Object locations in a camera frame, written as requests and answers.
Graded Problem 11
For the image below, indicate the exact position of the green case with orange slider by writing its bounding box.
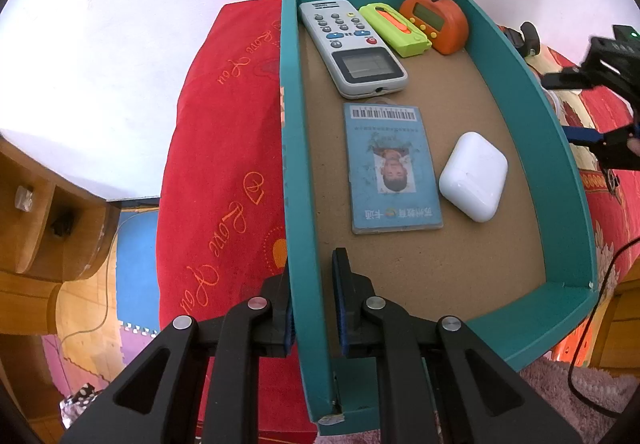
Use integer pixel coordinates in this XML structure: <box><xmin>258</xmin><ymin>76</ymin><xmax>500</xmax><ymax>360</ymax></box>
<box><xmin>359</xmin><ymin>2</ymin><xmax>433</xmax><ymax>58</ymax></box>

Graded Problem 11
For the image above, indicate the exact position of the pink foam floor mat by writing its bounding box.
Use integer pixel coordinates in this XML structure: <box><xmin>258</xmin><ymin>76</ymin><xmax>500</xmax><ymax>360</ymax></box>
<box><xmin>42</xmin><ymin>319</ymin><xmax>161</xmax><ymax>392</ymax></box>

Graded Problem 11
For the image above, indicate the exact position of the grey remote control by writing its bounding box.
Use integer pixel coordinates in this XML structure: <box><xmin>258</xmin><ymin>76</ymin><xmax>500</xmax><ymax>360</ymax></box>
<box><xmin>298</xmin><ymin>0</ymin><xmax>410</xmax><ymax>100</ymax></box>

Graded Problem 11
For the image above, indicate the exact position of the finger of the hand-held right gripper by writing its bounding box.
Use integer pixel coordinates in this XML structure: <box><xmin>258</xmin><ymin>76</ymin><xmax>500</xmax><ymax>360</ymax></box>
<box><xmin>565</xmin><ymin>123</ymin><xmax>640</xmax><ymax>171</ymax></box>
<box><xmin>542</xmin><ymin>64</ymin><xmax>601</xmax><ymax>91</ymax></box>

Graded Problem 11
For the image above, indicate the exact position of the wooden cabinet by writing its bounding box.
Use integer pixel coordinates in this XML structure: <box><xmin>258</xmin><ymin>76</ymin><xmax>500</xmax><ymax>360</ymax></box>
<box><xmin>0</xmin><ymin>139</ymin><xmax>122</xmax><ymax>444</ymax></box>

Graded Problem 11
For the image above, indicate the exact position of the pink fluffy mat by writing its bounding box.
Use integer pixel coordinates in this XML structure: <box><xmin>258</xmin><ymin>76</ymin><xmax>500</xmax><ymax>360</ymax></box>
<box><xmin>320</xmin><ymin>356</ymin><xmax>640</xmax><ymax>444</ymax></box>

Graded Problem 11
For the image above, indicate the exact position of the small black shelf item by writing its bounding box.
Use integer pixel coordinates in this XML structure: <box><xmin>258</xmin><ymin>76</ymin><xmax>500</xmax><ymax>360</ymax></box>
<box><xmin>50</xmin><ymin>209</ymin><xmax>76</xmax><ymax>239</ymax></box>

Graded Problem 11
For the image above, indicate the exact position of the wooden bedside furniture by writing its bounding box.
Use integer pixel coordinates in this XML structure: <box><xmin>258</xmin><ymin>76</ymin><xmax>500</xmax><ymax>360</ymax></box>
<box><xmin>590</xmin><ymin>264</ymin><xmax>640</xmax><ymax>375</ymax></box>

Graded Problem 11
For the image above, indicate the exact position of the black cable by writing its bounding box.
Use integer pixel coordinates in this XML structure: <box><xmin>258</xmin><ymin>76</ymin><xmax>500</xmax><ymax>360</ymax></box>
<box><xmin>569</xmin><ymin>234</ymin><xmax>640</xmax><ymax>420</ymax></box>

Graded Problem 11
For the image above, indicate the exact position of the polka dot bag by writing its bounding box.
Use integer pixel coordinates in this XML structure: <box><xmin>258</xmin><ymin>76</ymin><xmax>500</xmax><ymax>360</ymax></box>
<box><xmin>60</xmin><ymin>381</ymin><xmax>108</xmax><ymax>431</ymax></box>

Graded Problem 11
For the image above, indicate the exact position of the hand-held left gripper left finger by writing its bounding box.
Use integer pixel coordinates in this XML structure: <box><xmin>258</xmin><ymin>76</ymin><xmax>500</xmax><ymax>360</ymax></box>
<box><xmin>60</xmin><ymin>269</ymin><xmax>293</xmax><ymax>444</ymax></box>

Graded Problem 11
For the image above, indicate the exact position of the red embroidered cloth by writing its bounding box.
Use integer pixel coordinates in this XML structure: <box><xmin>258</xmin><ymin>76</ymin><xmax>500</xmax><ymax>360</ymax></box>
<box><xmin>157</xmin><ymin>0</ymin><xmax>321</xmax><ymax>444</ymax></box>

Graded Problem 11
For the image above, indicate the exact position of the blue foam floor mat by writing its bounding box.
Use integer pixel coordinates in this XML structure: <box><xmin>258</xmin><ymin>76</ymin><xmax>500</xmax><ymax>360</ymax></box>
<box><xmin>115</xmin><ymin>209</ymin><xmax>167</xmax><ymax>325</ymax></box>

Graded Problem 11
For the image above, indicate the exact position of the thin floor cable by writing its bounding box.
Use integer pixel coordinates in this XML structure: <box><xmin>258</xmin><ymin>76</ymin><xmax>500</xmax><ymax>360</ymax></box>
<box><xmin>60</xmin><ymin>211</ymin><xmax>126</xmax><ymax>342</ymax></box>

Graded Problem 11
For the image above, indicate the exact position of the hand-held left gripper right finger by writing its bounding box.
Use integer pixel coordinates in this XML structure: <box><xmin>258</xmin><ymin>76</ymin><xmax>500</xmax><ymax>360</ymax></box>
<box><xmin>333</xmin><ymin>247</ymin><xmax>583</xmax><ymax>444</ymax></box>

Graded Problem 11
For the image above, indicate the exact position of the blue card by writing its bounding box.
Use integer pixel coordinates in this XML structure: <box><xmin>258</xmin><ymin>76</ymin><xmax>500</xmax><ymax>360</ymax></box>
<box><xmin>342</xmin><ymin>102</ymin><xmax>445</xmax><ymax>236</ymax></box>

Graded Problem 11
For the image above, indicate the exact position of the orange timer with monkey figure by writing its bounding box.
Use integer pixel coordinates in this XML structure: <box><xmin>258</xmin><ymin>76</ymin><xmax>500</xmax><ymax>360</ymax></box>
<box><xmin>399</xmin><ymin>0</ymin><xmax>470</xmax><ymax>56</ymax></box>

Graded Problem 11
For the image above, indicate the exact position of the teal cardboard box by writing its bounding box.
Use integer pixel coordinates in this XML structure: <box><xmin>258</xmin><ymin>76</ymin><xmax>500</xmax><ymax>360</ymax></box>
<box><xmin>279</xmin><ymin>0</ymin><xmax>600</xmax><ymax>425</ymax></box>

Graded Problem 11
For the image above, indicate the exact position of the white earbuds case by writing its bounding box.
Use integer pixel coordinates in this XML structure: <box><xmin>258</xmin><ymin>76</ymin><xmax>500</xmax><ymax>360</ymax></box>
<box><xmin>438</xmin><ymin>131</ymin><xmax>509</xmax><ymax>224</ymax></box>

